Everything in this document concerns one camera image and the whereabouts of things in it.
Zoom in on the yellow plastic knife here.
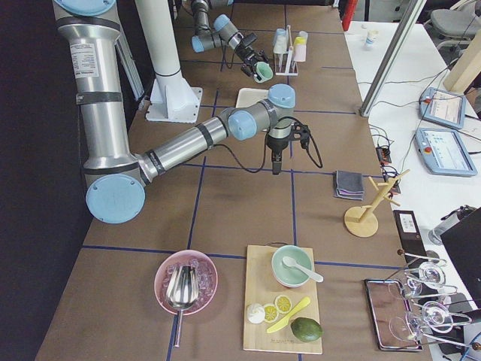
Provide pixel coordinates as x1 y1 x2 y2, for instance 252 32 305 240
266 296 311 334

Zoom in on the beige cup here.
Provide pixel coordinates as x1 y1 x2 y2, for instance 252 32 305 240
273 36 289 55

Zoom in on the wine glass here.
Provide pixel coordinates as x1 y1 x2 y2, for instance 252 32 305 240
384 260 450 300
389 302 454 341

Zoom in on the aluminium frame post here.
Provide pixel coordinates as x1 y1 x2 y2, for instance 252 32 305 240
359 0 426 117

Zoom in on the pink cup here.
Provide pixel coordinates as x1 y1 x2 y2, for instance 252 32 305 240
292 44 307 62

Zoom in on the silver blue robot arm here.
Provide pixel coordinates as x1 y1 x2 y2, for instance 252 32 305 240
185 0 274 83
53 1 296 223

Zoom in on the wooden cutting board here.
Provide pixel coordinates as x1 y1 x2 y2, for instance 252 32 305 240
243 245 323 355

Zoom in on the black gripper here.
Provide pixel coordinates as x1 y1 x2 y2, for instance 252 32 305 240
267 120 310 175
234 33 269 80

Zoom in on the blue cup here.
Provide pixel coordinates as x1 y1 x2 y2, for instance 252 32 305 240
274 28 286 42

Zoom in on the wooden mug tree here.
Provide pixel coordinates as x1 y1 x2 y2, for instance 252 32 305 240
343 169 410 238

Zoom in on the green bowl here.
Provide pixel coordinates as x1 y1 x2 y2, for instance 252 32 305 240
271 245 313 287

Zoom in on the yellow cup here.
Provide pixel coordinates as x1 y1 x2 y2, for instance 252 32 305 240
294 36 307 46

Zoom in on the green avocado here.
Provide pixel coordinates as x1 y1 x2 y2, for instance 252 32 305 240
290 317 323 342

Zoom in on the black label box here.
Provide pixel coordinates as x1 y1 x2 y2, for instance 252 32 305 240
393 210 426 256

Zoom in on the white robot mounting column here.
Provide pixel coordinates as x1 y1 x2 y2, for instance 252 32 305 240
135 0 202 123

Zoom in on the small electronics board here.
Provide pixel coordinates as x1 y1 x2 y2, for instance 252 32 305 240
375 146 392 165

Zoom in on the beige rabbit serving tray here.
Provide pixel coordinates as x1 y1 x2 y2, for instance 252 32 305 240
235 87 268 108

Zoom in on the pink bowl with ice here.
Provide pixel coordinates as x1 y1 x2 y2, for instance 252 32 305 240
154 250 218 316

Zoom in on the far teach pendant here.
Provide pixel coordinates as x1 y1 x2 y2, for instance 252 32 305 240
419 87 467 130

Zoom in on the white garlic bulb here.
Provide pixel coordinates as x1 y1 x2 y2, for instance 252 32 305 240
247 303 265 324

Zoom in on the metal ice scoop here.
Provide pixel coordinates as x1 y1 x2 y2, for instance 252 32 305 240
166 265 198 347

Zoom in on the office chair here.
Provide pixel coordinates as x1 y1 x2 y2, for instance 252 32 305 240
425 1 480 50

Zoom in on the black metal glass tray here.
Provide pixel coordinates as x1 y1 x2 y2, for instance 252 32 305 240
364 279 422 352

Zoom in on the teach pendant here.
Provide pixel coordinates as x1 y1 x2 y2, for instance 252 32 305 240
419 87 467 130
415 128 477 177

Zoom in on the white wire cup rack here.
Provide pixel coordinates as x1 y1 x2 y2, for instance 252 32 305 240
274 25 298 76

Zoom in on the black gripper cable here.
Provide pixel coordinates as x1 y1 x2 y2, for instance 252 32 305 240
212 116 324 174

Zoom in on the folded grey cloth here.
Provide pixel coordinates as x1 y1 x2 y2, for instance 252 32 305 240
334 170 365 201

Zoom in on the near teach pendant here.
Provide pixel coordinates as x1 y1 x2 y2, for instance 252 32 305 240
415 128 477 177

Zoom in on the lemon slice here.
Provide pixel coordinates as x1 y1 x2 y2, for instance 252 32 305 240
263 303 279 323
274 295 293 314

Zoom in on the green cup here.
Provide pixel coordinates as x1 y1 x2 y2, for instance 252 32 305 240
253 62 274 83

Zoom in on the white spoon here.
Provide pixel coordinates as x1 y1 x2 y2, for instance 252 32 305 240
282 256 324 283

